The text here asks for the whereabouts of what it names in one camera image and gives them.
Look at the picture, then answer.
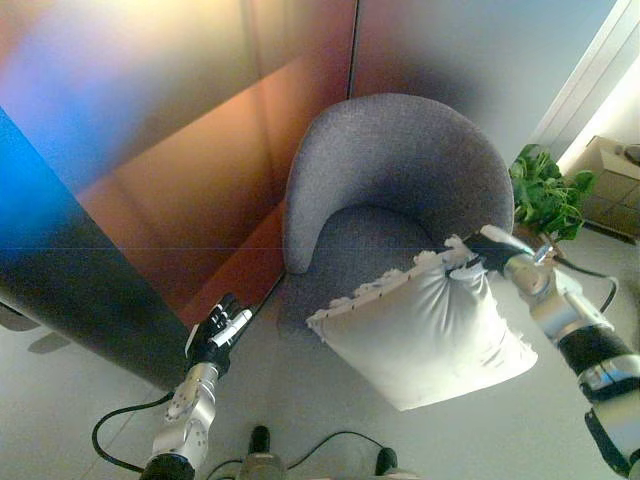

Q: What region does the light drawer cabinet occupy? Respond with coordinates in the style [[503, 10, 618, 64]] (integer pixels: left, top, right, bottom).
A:
[[582, 135, 640, 246]]

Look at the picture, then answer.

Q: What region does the black floor cable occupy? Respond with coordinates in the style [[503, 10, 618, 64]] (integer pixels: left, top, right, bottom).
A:
[[282, 430, 386, 469]]

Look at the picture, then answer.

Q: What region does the black robot foot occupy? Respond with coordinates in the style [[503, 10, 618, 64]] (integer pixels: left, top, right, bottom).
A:
[[249, 424, 274, 455], [375, 447, 400, 475]]

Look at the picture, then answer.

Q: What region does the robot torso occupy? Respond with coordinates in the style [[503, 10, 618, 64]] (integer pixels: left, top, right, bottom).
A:
[[242, 449, 289, 480]]

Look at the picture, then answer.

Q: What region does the dark cabinet with brown side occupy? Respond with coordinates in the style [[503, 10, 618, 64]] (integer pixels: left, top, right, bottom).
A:
[[0, 49, 359, 391]]

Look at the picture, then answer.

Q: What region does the grey fabric armchair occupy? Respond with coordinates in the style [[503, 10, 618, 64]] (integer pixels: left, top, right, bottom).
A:
[[277, 93, 515, 346]]

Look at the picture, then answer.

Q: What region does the green leafy potted plant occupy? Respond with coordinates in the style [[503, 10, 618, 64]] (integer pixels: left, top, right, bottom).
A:
[[508, 143, 599, 244]]

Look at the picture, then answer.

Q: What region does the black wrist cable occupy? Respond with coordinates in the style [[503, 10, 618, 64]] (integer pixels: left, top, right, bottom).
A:
[[92, 392, 176, 474], [549, 254, 621, 314]]

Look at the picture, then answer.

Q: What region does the black right robot foot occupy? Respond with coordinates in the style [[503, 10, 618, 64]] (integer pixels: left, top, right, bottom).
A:
[[375, 447, 400, 475]]

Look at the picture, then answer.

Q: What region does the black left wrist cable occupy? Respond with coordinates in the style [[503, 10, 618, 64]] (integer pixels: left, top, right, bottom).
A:
[[92, 392, 176, 474]]

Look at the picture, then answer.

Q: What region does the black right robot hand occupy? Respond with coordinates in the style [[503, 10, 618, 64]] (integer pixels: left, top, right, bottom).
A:
[[449, 224, 526, 277]]

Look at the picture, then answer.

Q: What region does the white fringed pillow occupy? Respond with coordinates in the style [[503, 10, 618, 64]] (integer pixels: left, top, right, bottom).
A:
[[305, 233, 540, 413]]

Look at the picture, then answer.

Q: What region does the black left robot foot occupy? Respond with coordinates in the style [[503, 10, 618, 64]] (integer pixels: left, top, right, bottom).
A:
[[249, 424, 274, 455]]

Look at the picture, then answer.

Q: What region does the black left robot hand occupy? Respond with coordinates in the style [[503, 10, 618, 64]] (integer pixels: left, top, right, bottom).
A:
[[184, 293, 255, 371]]

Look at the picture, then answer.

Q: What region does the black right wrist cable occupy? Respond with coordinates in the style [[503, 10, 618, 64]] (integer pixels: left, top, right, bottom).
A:
[[549, 254, 621, 314]]

